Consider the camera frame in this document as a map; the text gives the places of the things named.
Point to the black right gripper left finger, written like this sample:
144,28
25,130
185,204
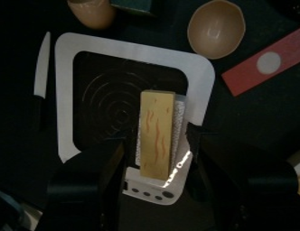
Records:
88,186

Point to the yellow egg block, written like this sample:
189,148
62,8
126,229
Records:
157,135

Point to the tan wooden eggshell half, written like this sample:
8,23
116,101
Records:
93,13
216,28

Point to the red wooden drawer box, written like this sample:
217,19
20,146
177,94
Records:
261,64

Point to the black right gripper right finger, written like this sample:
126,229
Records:
245,186

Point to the white toy induction stove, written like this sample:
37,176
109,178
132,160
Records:
128,51

